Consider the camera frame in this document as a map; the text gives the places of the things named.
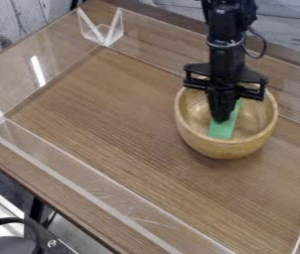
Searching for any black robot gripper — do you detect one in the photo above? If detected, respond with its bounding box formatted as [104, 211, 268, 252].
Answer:
[183, 37, 268, 123]

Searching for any brown wooden bowl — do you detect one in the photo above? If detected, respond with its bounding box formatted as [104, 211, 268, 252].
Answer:
[174, 88, 278, 159]

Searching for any green rectangular block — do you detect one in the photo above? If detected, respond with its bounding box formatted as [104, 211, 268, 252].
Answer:
[207, 100, 241, 140]

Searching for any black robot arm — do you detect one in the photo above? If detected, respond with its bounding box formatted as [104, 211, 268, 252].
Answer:
[183, 0, 268, 123]

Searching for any black table leg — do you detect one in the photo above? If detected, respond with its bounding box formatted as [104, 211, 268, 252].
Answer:
[29, 197, 45, 222]

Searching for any black chair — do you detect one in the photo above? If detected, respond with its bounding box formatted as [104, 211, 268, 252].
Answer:
[0, 217, 78, 254]

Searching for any clear acrylic corner bracket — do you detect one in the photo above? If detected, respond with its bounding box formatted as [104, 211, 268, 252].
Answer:
[75, 8, 123, 48]

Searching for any clear acrylic tray wall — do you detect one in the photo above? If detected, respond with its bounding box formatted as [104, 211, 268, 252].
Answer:
[0, 0, 300, 254]

